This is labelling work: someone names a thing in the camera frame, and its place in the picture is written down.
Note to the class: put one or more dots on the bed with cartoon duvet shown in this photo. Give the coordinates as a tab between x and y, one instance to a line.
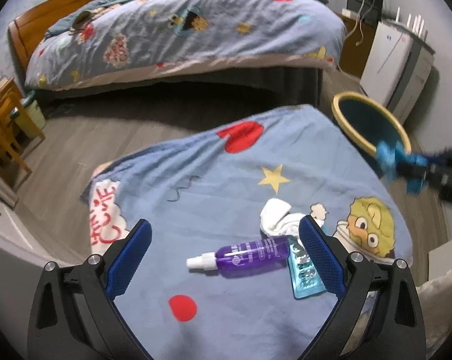
173	26

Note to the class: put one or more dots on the white crumpled tissue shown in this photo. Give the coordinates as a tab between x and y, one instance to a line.
274	213

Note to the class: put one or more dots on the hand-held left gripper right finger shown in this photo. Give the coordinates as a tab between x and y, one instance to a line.
323	259

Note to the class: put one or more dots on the white air purifier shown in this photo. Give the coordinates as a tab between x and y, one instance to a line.
383	67

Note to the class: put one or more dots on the wooden cabinet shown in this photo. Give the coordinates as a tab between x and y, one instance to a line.
355	60

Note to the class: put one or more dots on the wooden bedside table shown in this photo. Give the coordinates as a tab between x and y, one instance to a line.
1	127

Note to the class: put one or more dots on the blue cartoon printed table cloth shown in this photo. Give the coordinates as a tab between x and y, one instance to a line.
218	195

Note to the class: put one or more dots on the yellow-rimmed teal waste bin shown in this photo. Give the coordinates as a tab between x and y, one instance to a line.
364	120

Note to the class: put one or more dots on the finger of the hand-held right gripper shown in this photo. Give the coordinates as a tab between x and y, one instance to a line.
419	159
415	185

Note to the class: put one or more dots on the purple spray bottle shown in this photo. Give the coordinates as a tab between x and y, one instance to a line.
248	257

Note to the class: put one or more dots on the teal blister pack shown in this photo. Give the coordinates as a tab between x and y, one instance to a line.
303	278

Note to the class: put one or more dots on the wooden bed headboard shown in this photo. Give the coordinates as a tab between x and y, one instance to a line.
27	33

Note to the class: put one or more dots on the blue wrapper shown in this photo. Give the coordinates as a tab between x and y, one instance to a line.
389	154

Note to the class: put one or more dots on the white router with antennas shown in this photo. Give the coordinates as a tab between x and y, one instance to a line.
422	32

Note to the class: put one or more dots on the pale green bucket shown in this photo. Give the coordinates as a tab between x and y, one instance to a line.
33	120

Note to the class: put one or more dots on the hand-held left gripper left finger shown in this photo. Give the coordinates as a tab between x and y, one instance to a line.
130	263

